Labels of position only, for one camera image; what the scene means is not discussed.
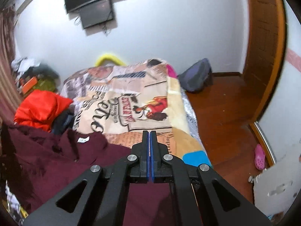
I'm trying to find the patterned newspaper print bedspread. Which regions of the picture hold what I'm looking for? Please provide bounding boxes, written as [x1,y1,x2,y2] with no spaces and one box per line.
[61,59,210,166]

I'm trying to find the yellow curved headboard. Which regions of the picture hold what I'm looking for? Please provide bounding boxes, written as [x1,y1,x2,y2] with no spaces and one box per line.
[95,53,127,67]

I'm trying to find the orange box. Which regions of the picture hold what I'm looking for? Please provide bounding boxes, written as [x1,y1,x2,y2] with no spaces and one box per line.
[21,76,38,94]

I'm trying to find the dark grey bag on table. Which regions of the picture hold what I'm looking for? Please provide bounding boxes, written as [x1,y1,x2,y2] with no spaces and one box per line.
[32,63,59,80]

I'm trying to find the navy blue folded garment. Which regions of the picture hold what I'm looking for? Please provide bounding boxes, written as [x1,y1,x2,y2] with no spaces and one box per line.
[51,109,74,135]

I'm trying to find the striped pink curtain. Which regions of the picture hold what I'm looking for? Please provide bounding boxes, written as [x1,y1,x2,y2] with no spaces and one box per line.
[0,6,22,122]

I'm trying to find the pink croc shoe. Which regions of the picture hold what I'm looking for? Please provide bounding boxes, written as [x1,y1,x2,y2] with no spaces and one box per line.
[254,144,265,170]

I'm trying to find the maroon large garment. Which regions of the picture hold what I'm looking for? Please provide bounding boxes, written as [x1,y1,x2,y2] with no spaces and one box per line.
[1,124,175,225]

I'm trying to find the purple grey backpack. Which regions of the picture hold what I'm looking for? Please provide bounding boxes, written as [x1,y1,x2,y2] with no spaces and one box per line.
[178,58,213,92]

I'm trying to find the red folded garment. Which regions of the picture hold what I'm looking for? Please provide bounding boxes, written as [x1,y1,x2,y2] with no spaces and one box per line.
[14,89,73,132]

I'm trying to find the small dark wall monitor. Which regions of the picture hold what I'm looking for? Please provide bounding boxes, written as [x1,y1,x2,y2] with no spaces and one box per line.
[79,0,114,29]

